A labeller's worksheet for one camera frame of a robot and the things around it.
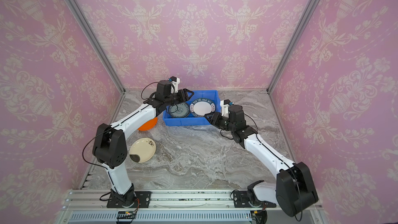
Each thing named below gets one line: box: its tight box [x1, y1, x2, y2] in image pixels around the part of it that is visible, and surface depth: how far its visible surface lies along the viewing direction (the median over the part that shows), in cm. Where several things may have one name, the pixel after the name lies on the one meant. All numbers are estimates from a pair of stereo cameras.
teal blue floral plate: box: [168, 102, 191, 119], surface depth 105 cm
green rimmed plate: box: [189, 98, 216, 118], surface depth 108 cm
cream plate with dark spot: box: [129, 137, 157, 163], surface depth 92 cm
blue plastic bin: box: [162, 90, 221, 126], surface depth 103 cm
